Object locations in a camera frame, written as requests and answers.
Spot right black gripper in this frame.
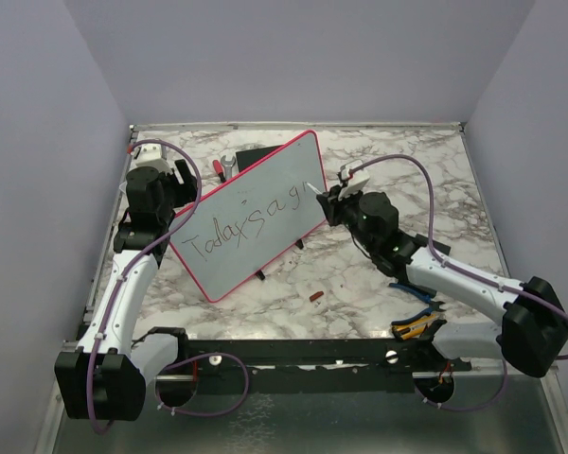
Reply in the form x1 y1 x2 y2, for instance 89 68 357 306
319 182 377 253

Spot whiteboard marker pen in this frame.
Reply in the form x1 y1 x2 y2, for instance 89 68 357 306
304 182 322 195

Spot pink framed whiteboard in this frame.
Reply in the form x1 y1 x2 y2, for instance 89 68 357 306
170 131 326 303

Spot red marker cap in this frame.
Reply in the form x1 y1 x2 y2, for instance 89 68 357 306
309 291 324 302

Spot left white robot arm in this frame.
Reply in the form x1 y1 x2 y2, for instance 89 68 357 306
54 159 202 424

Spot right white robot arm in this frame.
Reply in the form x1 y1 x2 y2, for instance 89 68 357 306
316 185 568 378

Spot silver wrench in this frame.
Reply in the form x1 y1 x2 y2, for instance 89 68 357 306
220 155 237 182

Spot black box rear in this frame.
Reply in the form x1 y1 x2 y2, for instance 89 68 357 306
236 145 279 172

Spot yellow utility knife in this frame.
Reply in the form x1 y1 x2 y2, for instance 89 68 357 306
391 319 435 341

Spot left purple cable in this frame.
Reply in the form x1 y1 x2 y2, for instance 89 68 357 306
87 139 203 434

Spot red handled screwdriver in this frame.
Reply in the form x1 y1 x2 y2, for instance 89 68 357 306
212 160 226 183

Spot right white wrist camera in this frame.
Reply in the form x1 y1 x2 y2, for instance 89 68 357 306
338 160 370 201

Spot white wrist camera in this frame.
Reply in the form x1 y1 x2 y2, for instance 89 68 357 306
338 160 370 201
128 143 170 173

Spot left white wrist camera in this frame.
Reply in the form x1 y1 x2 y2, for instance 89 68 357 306
128 143 170 173

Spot blue handled pliers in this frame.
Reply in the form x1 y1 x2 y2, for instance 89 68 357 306
388 283 444 328

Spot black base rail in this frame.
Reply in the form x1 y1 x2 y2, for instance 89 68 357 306
145 338 471 395

